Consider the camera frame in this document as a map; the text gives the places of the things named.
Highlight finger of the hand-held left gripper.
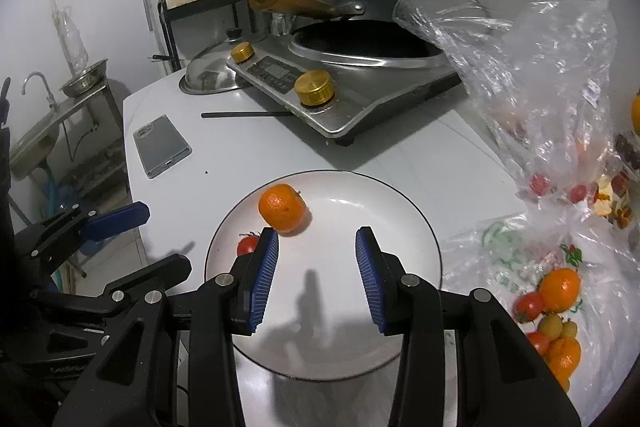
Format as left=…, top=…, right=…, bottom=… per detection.
left=14, top=201, right=151, bottom=269
left=31, top=253, right=193, bottom=319

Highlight steel colander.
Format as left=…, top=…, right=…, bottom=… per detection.
left=61, top=59, right=109, bottom=98

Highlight orange peels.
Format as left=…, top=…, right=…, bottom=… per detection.
left=592, top=176, right=637, bottom=229

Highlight steel faucet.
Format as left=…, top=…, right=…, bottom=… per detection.
left=22, top=72, right=57, bottom=108

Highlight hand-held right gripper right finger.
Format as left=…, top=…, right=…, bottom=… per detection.
left=355, top=227, right=583, bottom=427

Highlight steel cup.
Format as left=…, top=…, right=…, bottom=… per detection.
left=272, top=12, right=296, bottom=36

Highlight steel pot lid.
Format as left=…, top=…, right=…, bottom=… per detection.
left=179, top=28, right=268, bottom=96

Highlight black chopstick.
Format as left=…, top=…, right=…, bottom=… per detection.
left=201, top=109, right=297, bottom=120

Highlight black metal rack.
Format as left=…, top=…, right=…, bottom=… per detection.
left=157, top=0, right=253, bottom=74

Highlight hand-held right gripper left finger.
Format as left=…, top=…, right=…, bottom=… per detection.
left=52, top=227, right=280, bottom=427

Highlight steel induction cooker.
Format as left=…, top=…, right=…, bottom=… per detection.
left=226, top=19, right=463, bottom=146

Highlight white plate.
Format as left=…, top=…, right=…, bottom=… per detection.
left=204, top=170, right=443, bottom=382

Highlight smartphone in clear case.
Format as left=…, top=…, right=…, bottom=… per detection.
left=133, top=115, right=193, bottom=179

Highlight dark red fruits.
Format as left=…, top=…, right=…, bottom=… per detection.
left=615, top=132, right=640, bottom=168

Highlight steel sink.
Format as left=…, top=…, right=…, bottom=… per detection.
left=9, top=94, right=110, bottom=182

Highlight green printed plastic bag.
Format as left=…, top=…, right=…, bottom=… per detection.
left=440, top=207, right=640, bottom=410

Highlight clear plastic bag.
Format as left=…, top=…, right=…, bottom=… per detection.
left=392, top=0, right=621, bottom=210

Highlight clear plastic bottle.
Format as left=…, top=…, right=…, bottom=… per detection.
left=52, top=7, right=89, bottom=74

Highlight orange tangerine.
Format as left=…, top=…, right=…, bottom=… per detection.
left=258, top=183, right=308, bottom=235
left=538, top=268, right=582, bottom=313
left=546, top=336, right=582, bottom=385

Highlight black wok with wooden handle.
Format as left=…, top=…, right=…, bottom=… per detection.
left=247, top=0, right=403, bottom=24

